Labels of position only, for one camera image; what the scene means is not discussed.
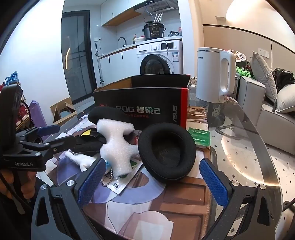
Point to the white wall socket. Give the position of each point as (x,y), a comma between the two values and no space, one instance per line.
(98,39)

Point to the black pressure cooker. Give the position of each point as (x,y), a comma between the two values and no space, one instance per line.
(153,31)

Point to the white base cabinet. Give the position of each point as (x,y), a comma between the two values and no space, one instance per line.
(119,67)

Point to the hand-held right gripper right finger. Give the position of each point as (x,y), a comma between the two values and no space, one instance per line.
(214,184)

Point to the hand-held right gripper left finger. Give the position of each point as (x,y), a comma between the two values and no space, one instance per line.
(91,182)

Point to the white electric kettle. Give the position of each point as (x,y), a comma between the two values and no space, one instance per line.
(207,76)

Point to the white foam piece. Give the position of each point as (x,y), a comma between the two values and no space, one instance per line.
(115,143)

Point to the black ear cushion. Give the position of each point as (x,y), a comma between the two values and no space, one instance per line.
(103,113)
(149,161)

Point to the purple bag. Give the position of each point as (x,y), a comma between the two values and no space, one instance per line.
(36,115)

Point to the grey sofa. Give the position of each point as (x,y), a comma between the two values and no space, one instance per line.
(251,97)

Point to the flat grey pillow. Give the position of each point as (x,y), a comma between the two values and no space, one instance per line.
(287,99)

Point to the flat mop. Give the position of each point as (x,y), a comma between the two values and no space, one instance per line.
(99,69)

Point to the white bowl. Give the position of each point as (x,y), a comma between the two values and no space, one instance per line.
(139,40)

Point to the person's left hand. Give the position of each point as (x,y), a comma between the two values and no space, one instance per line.
(5,184)

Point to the blue sneakers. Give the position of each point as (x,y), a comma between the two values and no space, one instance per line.
(11,78)

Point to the range hood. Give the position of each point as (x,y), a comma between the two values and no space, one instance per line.
(159,7)

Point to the white router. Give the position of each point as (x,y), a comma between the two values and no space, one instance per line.
(154,22)

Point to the white wall cabinet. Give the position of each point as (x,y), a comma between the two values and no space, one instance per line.
(115,11)

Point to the black mesh pad yellow label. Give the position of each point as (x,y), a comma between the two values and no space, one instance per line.
(89,145)

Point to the green packet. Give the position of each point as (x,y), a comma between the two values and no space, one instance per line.
(199,137)

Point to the black and red cardboard box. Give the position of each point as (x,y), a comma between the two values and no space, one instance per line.
(149,97)

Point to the red shoe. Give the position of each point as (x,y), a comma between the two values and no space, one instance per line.
(22,114)

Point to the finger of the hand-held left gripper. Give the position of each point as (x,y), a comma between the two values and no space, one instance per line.
(66,143)
(49,130)

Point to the crumpled clothes on washer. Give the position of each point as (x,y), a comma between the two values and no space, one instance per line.
(174,34)

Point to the white printed packet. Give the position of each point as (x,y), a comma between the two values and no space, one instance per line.
(124,182)

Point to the pink bag pile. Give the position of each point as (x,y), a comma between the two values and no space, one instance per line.
(244,69)

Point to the brown cardboard box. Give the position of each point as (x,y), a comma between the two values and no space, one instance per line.
(69,115)

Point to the white washing machine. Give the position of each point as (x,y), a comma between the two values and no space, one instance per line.
(161,49)

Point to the upright grey pillow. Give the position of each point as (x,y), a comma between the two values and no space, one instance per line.
(262,73)

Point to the dark glass door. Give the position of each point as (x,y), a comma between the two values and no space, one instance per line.
(78,57)

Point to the black backpack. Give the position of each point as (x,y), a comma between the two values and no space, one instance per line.
(283,78)

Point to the kitchen faucet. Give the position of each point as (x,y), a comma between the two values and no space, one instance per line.
(125,42)

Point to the printed table mat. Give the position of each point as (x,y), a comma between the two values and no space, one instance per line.
(179,203)

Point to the wall switch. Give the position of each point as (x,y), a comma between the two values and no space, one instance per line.
(263,52)

